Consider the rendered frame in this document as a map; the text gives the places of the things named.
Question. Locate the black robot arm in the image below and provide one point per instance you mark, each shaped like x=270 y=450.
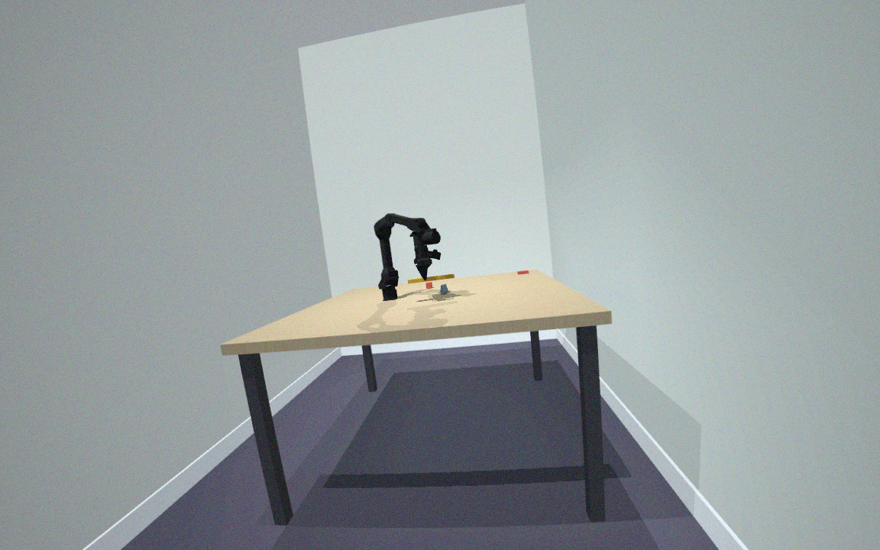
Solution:
x=422 y=235

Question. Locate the yellow bar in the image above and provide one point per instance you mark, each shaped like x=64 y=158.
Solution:
x=441 y=277

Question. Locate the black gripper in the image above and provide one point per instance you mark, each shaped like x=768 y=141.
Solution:
x=423 y=262

